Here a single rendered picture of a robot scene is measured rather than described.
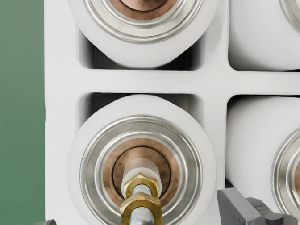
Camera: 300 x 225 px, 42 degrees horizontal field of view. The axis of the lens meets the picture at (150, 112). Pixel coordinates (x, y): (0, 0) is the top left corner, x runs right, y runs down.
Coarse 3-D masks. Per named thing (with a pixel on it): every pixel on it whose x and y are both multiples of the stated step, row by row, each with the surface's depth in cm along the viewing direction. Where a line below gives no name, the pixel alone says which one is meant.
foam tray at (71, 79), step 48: (48, 0) 30; (48, 48) 31; (96, 48) 41; (192, 48) 39; (48, 96) 31; (96, 96) 42; (192, 96) 37; (288, 96) 42; (48, 144) 31; (48, 192) 31
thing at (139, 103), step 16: (128, 96) 30; (144, 96) 26; (96, 112) 25; (112, 112) 24; (128, 112) 24; (144, 112) 24; (160, 112) 24; (176, 112) 24; (80, 128) 25; (96, 128) 24; (192, 128) 24; (80, 144) 24; (208, 144) 25; (80, 160) 24; (208, 160) 24; (208, 176) 24; (80, 192) 24; (208, 192) 25; (80, 208) 25; (96, 224) 24; (192, 224) 25
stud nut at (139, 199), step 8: (136, 192) 17; (128, 200) 17; (136, 200) 16; (144, 200) 16; (152, 200) 16; (120, 208) 16; (128, 208) 16; (152, 208) 16; (160, 208) 16; (128, 216) 16; (160, 216) 16; (128, 224) 16; (160, 224) 16
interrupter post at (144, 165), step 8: (136, 160) 23; (144, 160) 23; (128, 168) 22; (136, 168) 21; (144, 168) 21; (152, 168) 22; (128, 176) 21; (152, 176) 21; (160, 184) 21; (160, 192) 21
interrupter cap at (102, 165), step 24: (120, 120) 24; (144, 120) 24; (96, 144) 24; (120, 144) 24; (144, 144) 24; (168, 144) 24; (192, 144) 24; (96, 168) 24; (120, 168) 24; (168, 168) 24; (192, 168) 24; (96, 192) 24; (120, 192) 24; (168, 192) 24; (192, 192) 24; (96, 216) 24; (120, 216) 24; (168, 216) 24
